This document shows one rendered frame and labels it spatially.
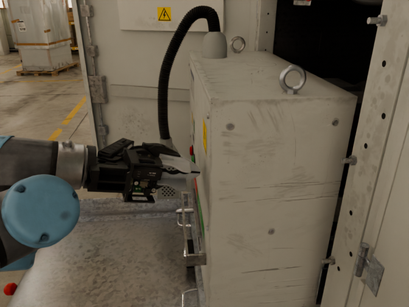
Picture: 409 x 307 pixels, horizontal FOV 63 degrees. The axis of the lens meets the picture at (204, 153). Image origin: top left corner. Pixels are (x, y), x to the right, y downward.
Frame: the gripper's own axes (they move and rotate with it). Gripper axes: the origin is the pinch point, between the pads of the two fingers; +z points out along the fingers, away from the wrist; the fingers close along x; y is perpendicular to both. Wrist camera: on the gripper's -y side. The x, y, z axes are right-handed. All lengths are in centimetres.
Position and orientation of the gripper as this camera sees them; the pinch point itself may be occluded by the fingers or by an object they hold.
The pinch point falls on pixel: (192, 169)
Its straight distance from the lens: 64.8
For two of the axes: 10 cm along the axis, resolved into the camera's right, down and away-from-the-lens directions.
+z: 9.0, 0.9, 4.2
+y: 3.6, 3.9, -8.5
